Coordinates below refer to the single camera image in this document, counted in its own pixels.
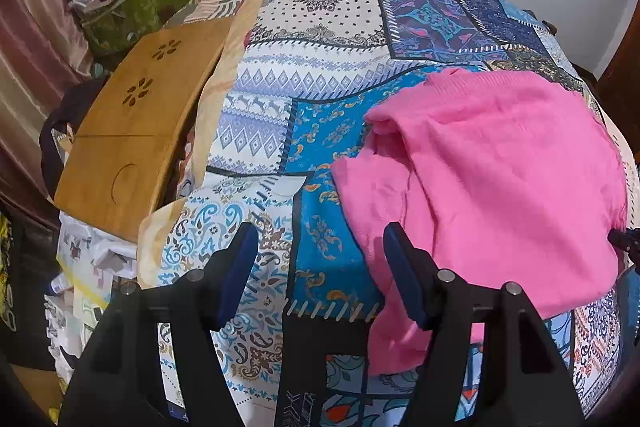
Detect white printed paper pile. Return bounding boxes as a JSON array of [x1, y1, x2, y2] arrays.
[[44, 212, 137, 388]]

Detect brown wooden door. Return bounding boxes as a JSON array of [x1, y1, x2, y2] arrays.
[[597, 4, 640, 155]]

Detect wooden folding lap table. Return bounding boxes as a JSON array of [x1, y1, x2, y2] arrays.
[[54, 17, 232, 242]]

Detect green patterned storage bag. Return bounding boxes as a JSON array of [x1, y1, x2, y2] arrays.
[[79, 0, 191, 57]]

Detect yellow black bag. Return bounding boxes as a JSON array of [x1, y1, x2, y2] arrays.
[[0, 215, 17, 333]]

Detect patchwork patterned bedsheet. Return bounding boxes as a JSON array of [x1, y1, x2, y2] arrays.
[[138, 0, 639, 426]]

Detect striped maroon curtain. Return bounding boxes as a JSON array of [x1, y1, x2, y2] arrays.
[[1, 0, 92, 228]]

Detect pink knit cardigan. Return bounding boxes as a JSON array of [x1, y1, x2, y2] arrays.
[[331, 68, 627, 375]]

